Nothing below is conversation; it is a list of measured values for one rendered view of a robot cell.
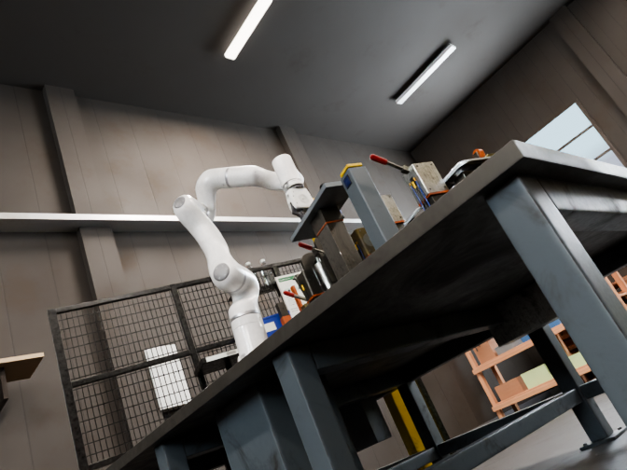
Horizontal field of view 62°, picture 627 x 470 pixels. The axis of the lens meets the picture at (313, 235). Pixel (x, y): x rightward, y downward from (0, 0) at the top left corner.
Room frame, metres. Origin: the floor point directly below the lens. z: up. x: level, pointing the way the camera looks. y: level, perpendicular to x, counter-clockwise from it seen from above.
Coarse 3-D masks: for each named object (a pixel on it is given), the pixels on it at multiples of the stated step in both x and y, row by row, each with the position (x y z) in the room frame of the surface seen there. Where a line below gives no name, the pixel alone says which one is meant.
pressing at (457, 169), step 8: (464, 160) 1.52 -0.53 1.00; (472, 160) 1.56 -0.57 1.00; (480, 160) 1.58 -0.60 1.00; (456, 168) 1.54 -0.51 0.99; (464, 168) 1.58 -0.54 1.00; (472, 168) 1.61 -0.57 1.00; (448, 176) 1.58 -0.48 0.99; (456, 176) 1.62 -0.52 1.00; (448, 184) 1.65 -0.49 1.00; (416, 216) 1.82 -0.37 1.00
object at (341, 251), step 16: (320, 208) 1.72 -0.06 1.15; (336, 208) 1.76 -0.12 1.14; (320, 224) 1.75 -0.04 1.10; (336, 224) 1.74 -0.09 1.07; (320, 240) 1.79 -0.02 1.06; (336, 240) 1.73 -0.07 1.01; (352, 240) 1.76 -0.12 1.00; (336, 256) 1.75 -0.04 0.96; (352, 256) 1.75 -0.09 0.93; (336, 272) 1.79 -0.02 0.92
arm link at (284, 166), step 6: (282, 156) 1.84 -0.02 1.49; (288, 156) 1.86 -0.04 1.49; (276, 162) 1.84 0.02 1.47; (282, 162) 1.84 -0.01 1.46; (288, 162) 1.84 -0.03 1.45; (276, 168) 1.85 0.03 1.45; (282, 168) 1.84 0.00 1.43; (288, 168) 1.84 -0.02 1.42; (294, 168) 1.85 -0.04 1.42; (282, 174) 1.84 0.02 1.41; (288, 174) 1.84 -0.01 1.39; (294, 174) 1.84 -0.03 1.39; (282, 180) 1.85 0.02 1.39; (288, 180) 1.84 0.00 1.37; (282, 186) 1.86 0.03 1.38
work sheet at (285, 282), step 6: (282, 276) 3.03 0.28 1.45; (288, 276) 3.05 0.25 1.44; (276, 282) 3.00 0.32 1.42; (282, 282) 3.02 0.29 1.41; (288, 282) 3.04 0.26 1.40; (294, 282) 3.06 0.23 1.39; (282, 288) 3.01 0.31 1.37; (288, 288) 3.04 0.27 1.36; (282, 294) 3.01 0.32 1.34; (300, 294) 3.07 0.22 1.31; (288, 300) 3.02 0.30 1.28; (294, 300) 3.04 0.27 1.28; (288, 306) 3.01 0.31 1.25; (294, 306) 3.03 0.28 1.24; (294, 312) 3.02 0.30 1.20
